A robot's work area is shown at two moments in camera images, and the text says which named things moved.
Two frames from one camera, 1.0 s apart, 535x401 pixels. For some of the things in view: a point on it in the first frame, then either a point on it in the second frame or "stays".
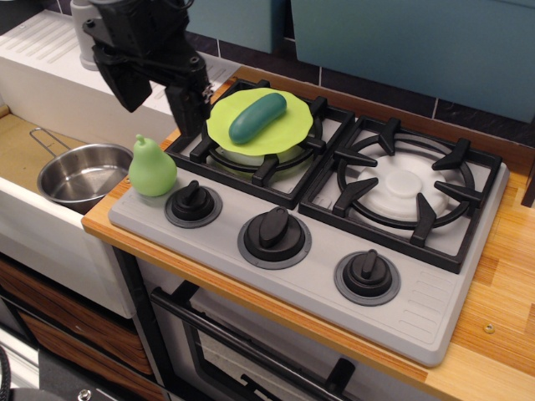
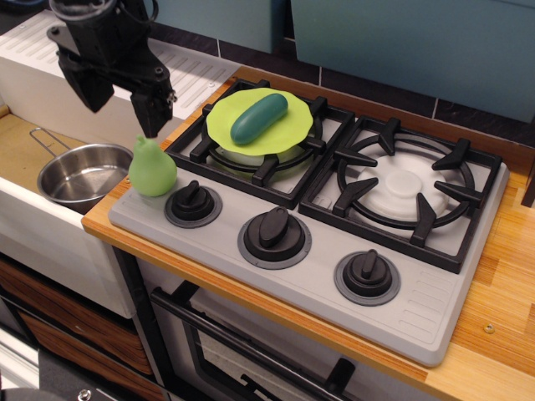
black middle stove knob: [273, 240] stays
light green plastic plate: [285, 130] stays
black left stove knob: [194, 206] stays
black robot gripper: [144, 43] → [100, 45]
